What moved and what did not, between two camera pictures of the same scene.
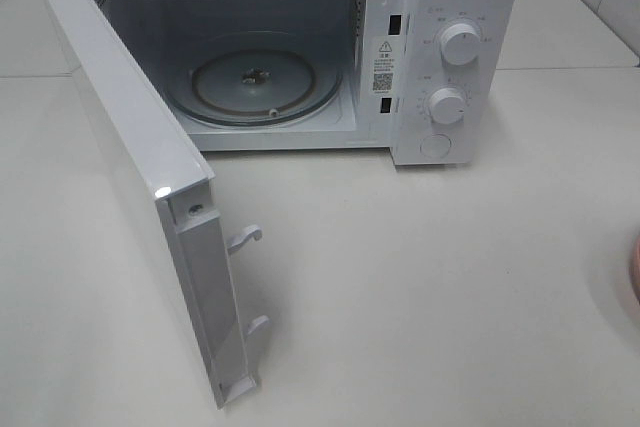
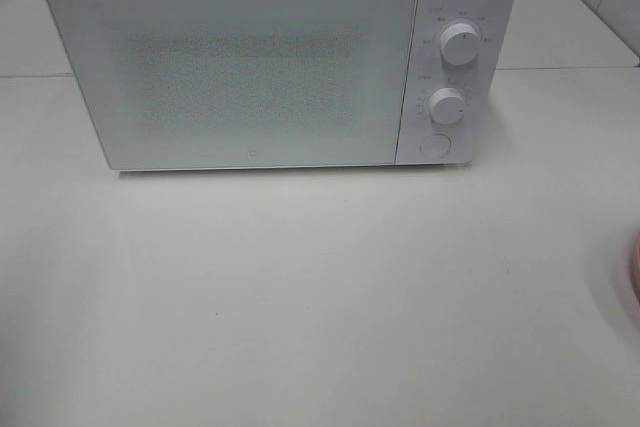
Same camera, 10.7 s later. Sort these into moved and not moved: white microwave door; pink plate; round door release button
Moved: white microwave door
Not moved: pink plate; round door release button
